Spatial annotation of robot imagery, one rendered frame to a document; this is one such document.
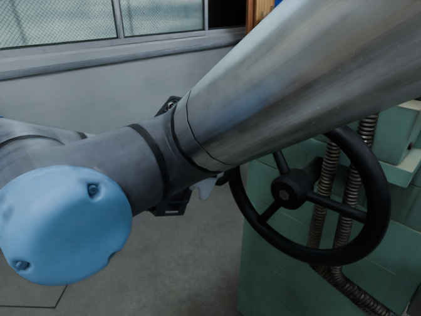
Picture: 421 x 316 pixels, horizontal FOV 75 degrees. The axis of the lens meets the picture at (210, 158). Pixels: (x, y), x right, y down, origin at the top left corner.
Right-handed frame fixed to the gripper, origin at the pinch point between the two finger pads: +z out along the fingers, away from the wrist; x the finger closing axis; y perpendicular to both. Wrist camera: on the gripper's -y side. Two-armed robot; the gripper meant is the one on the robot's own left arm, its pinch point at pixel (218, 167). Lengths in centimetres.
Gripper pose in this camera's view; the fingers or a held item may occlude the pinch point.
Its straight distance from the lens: 49.0
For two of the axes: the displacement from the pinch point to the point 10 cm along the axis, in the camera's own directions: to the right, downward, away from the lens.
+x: 6.9, 3.1, -6.5
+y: -3.1, 9.4, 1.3
